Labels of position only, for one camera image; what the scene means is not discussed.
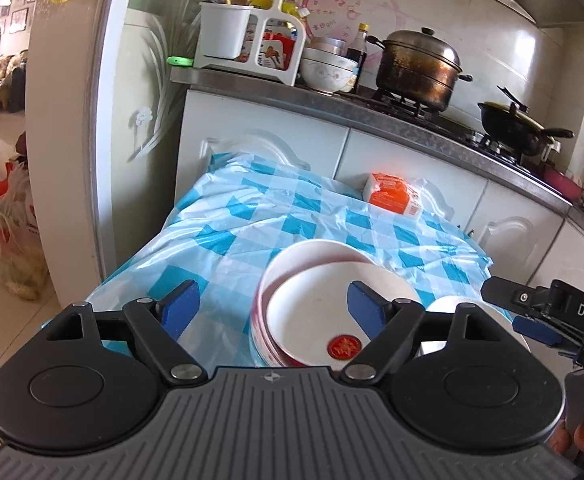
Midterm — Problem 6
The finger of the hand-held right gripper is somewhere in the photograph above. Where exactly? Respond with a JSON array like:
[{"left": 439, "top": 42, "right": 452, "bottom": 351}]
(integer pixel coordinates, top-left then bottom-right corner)
[
  {"left": 481, "top": 275, "right": 553, "bottom": 311},
  {"left": 511, "top": 314, "right": 584, "bottom": 347}
]

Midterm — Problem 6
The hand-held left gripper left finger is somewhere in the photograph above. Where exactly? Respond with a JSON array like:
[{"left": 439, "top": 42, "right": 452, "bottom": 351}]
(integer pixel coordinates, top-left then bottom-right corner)
[{"left": 42, "top": 279, "right": 209, "bottom": 387}]

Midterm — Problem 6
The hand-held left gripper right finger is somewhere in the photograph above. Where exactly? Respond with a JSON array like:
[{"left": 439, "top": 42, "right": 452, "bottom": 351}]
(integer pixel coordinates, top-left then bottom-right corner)
[{"left": 338, "top": 280, "right": 516, "bottom": 386}]

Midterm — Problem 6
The white bowl with red mark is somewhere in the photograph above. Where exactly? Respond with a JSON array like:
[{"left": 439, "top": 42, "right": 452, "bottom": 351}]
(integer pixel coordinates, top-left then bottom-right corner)
[{"left": 266, "top": 261, "right": 425, "bottom": 368}]

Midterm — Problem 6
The white bowl with grey print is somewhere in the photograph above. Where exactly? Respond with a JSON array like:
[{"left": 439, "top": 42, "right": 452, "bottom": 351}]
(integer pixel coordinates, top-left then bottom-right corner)
[{"left": 419, "top": 295, "right": 530, "bottom": 358}]

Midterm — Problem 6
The pink patterned white bowl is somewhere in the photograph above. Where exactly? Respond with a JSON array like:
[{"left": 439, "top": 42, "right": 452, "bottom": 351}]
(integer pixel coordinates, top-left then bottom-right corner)
[{"left": 248, "top": 239, "right": 388, "bottom": 368}]

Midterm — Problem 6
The white cabinet door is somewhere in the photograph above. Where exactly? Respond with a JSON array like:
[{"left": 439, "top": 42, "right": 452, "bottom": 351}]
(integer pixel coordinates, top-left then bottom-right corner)
[
  {"left": 519, "top": 220, "right": 584, "bottom": 306},
  {"left": 334, "top": 129, "right": 489, "bottom": 233},
  {"left": 173, "top": 89, "right": 351, "bottom": 206},
  {"left": 464, "top": 180, "right": 570, "bottom": 273}
]

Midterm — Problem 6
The blue checkered plastic tablecloth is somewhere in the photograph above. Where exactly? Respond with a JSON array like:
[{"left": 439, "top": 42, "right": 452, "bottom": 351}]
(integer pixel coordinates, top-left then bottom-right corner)
[{"left": 42, "top": 152, "right": 515, "bottom": 366}]

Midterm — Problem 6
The orange tissue packet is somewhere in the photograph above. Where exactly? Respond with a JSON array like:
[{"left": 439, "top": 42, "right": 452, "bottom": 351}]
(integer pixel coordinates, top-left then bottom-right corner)
[{"left": 362, "top": 172, "right": 440, "bottom": 218}]

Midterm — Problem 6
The red pan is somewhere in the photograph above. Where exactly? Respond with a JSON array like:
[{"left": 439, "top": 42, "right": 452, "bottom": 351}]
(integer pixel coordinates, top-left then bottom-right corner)
[{"left": 542, "top": 165, "right": 584, "bottom": 201}]

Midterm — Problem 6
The black wok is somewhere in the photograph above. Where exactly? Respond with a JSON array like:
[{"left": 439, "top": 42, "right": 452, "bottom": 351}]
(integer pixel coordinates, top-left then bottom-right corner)
[{"left": 477, "top": 85, "right": 575, "bottom": 157}]

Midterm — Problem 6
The black gas stove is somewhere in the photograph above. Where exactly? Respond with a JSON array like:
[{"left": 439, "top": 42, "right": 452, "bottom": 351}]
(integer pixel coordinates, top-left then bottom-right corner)
[{"left": 357, "top": 87, "right": 548, "bottom": 171}]

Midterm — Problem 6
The white frosted glass door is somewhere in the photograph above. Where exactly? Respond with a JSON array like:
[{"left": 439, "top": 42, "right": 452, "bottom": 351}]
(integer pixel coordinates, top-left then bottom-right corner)
[{"left": 24, "top": 0, "right": 193, "bottom": 311}]

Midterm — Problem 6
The grey stone countertop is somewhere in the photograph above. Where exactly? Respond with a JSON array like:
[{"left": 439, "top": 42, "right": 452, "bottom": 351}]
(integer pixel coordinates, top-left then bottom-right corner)
[{"left": 169, "top": 67, "right": 584, "bottom": 241}]

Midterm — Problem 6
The steel stock pot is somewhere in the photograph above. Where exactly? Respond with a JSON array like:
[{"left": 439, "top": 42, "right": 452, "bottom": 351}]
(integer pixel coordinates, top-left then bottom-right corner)
[{"left": 367, "top": 27, "right": 473, "bottom": 112}]

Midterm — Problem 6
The white floral bowl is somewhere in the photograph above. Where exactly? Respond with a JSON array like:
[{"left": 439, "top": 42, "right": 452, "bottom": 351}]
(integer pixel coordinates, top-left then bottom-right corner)
[{"left": 299, "top": 55, "right": 359, "bottom": 95}]

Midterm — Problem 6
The white seasoning rack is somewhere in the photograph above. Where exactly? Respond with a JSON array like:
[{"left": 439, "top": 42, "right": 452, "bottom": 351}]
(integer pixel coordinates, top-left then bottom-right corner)
[{"left": 194, "top": 0, "right": 308, "bottom": 86}]

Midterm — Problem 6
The dark sauce bottle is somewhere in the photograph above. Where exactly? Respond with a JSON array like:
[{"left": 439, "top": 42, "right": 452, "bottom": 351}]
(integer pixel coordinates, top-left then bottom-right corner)
[{"left": 346, "top": 22, "right": 370, "bottom": 91}]

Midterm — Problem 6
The red seasoning packet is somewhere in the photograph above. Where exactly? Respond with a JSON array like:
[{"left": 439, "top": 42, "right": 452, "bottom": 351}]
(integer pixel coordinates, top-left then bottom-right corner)
[{"left": 262, "top": 32, "right": 298, "bottom": 68}]

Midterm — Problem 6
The white utensil holder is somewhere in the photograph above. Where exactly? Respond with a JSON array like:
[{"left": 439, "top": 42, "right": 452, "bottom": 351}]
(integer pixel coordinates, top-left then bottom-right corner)
[{"left": 199, "top": 1, "right": 255, "bottom": 60}]

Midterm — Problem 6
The pink wall sticker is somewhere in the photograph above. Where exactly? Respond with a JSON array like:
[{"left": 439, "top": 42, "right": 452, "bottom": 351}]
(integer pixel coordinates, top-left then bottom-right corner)
[{"left": 304, "top": 0, "right": 408, "bottom": 43}]

